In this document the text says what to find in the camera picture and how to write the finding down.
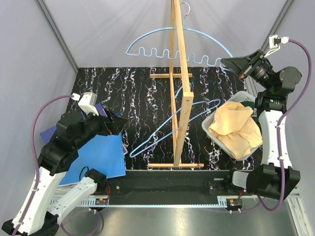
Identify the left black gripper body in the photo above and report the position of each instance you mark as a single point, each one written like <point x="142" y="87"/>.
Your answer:
<point x="109" y="127"/>

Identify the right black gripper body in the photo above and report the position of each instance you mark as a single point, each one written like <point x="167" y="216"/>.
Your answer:
<point x="258" y="68"/>

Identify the light blue plastic hanger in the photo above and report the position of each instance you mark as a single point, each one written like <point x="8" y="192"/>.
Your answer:
<point x="177" y="48"/>

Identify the cream yellow t shirt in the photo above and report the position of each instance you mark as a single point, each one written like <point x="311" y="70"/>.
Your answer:
<point x="234" y="127"/>

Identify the green and white t shirt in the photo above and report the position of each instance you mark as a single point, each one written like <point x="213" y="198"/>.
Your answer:
<point x="251" y="105"/>

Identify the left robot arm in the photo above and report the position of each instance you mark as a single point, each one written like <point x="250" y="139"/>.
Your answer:
<point x="37" y="216"/>

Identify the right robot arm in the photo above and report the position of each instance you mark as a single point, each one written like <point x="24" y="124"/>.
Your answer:
<point x="274" y="178"/>

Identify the wooden hanger stand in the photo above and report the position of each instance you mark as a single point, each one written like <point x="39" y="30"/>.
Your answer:
<point x="180" y="117"/>

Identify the blue folder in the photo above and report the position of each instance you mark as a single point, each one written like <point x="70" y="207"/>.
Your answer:
<point x="110" y="165"/>

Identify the white plastic basket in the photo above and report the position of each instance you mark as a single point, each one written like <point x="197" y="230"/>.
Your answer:
<point x="238" y="97"/>

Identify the purple folder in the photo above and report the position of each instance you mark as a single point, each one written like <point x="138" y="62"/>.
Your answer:
<point x="49" y="134"/>

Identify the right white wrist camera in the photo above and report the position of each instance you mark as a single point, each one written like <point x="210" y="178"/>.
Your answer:
<point x="275" y="43"/>

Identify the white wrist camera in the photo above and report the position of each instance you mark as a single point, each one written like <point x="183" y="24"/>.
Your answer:
<point x="86" y="102"/>
<point x="275" y="43"/>

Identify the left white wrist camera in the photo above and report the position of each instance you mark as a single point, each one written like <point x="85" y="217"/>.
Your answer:
<point x="86" y="102"/>

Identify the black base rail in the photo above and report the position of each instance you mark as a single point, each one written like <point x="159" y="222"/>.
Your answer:
<point x="165" y="188"/>

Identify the white slotted cable duct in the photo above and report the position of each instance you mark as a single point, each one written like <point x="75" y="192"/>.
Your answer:
<point x="94" y="202"/>

